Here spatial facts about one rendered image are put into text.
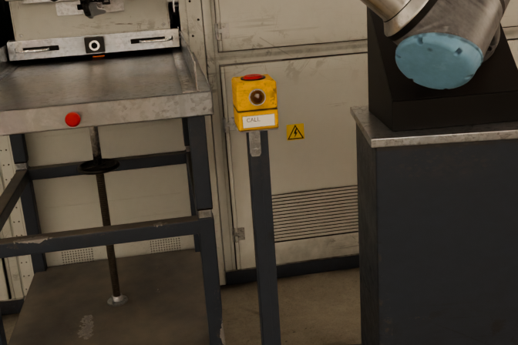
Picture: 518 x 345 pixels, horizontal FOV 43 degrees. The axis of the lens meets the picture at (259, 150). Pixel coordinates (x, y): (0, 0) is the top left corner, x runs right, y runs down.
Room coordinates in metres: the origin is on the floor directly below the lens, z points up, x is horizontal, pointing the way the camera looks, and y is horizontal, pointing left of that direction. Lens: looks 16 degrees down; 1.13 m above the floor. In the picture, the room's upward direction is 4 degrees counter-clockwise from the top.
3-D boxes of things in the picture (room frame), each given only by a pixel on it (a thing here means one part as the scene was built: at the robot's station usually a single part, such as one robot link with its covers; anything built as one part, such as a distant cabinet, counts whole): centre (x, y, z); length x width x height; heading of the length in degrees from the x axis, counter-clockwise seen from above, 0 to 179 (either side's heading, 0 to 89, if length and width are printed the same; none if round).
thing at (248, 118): (1.30, 0.00, 0.85); 0.08 x 0.08 x 0.10; 8
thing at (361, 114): (1.48, -0.43, 0.74); 0.38 x 0.32 x 0.02; 89
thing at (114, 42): (2.16, 0.51, 0.89); 0.54 x 0.05 x 0.06; 98
